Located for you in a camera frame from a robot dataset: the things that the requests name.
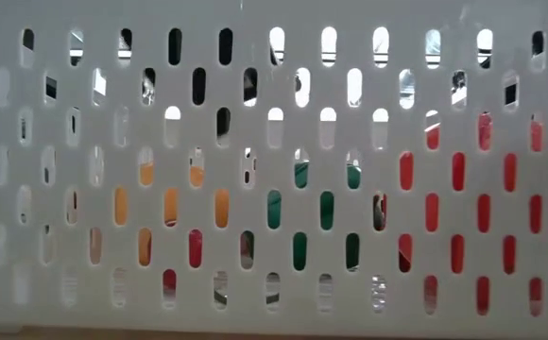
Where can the red toy cherry with stem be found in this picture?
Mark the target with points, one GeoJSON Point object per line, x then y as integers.
{"type": "Point", "coordinates": [195, 248]}

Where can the red toy tomato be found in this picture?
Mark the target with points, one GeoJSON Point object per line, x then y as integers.
{"type": "Point", "coordinates": [458, 170]}

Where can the green toy bell pepper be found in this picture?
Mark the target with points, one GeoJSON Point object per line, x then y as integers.
{"type": "Point", "coordinates": [327, 210]}

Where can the white perforated plastic basket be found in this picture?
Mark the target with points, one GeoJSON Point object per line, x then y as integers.
{"type": "Point", "coordinates": [250, 47]}

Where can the orange toy fruit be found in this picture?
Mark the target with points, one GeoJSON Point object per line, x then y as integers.
{"type": "Point", "coordinates": [171, 206]}

